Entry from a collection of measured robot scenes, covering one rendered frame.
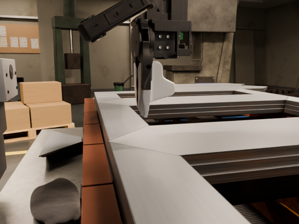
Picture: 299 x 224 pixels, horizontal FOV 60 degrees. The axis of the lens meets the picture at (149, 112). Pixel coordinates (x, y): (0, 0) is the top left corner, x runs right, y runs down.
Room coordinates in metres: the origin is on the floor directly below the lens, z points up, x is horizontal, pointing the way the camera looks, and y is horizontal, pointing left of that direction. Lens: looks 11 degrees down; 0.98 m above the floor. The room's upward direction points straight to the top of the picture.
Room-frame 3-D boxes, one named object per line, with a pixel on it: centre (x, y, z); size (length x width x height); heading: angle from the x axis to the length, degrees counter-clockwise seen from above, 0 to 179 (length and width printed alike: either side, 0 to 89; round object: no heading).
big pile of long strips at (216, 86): (1.55, -0.30, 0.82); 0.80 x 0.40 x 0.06; 104
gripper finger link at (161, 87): (0.41, -0.01, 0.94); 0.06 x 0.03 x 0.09; 104
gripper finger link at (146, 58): (0.40, 0.01, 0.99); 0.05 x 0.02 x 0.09; 14
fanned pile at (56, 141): (0.92, 0.31, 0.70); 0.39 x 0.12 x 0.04; 14
